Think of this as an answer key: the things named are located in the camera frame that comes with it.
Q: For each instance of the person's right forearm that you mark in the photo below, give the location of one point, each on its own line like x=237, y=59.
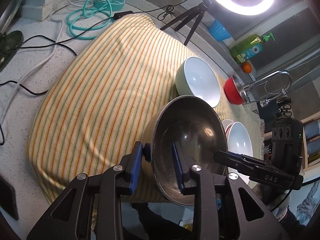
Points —
x=282, y=207

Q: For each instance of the red stainless steel bowl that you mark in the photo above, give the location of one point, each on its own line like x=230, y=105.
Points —
x=232, y=91

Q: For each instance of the teal power strip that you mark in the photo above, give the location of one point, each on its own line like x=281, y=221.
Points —
x=110, y=2

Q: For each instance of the light green ceramic bowl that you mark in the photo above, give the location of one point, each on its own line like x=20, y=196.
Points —
x=197, y=80

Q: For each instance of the large stainless steel bowl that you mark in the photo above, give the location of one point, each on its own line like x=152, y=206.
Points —
x=190, y=127

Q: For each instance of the dark green round base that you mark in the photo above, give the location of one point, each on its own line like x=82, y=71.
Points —
x=10, y=42

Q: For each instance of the blue printed bag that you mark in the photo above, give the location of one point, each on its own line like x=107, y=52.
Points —
x=307, y=205

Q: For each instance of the green dish soap bottle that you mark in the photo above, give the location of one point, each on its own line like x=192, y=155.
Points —
x=247, y=48

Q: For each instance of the blue ribbed plastic cup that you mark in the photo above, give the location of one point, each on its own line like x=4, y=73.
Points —
x=218, y=31

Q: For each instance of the chrome kitchen faucet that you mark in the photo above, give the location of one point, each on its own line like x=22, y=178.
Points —
x=272, y=80

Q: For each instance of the black smartphone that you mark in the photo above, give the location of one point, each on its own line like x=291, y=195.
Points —
x=7, y=197

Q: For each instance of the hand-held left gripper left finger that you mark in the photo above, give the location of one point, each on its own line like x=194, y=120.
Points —
x=136, y=170

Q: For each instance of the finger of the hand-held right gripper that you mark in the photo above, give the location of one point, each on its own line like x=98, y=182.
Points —
x=230, y=158

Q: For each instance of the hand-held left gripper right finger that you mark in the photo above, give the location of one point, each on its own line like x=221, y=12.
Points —
x=178, y=170

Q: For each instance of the black mini tripod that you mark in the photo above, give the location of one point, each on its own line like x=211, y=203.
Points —
x=192, y=17

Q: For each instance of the orange fruit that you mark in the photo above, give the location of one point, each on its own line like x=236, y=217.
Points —
x=247, y=66

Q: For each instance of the wooden shelf unit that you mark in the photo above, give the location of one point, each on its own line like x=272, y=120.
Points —
x=310, y=120

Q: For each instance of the white ceramic bowl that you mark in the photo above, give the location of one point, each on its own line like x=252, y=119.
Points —
x=240, y=140

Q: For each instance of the yellow striped cloth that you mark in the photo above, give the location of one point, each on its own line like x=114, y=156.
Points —
x=100, y=92

